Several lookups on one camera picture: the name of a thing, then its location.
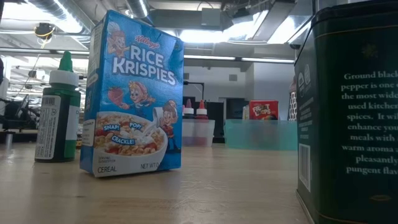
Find ceiling light strip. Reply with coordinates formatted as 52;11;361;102
241;57;295;64
183;54;236;61

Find red cereal box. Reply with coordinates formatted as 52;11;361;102
248;100;280;121

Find black ceiling cable reel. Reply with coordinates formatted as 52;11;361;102
34;22;56;40

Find clear plastic bin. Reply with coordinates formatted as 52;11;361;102
182;119;216;147

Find teal plastic bin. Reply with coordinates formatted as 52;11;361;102
223;119;299;152

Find background office desk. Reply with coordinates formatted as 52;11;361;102
0;93;40;147

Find black background rig frame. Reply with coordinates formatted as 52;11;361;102
183;81;205;101

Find blue Rice Krispies box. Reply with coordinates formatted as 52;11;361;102
80;10;185;178

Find purple food colouring bottle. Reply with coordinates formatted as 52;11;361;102
185;98;195;121

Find silver ceiling duct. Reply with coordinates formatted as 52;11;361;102
126;0;150;19

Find green food colouring bottle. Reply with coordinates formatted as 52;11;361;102
34;51;81;164

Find dark green pepper tin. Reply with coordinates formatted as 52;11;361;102
294;0;398;224

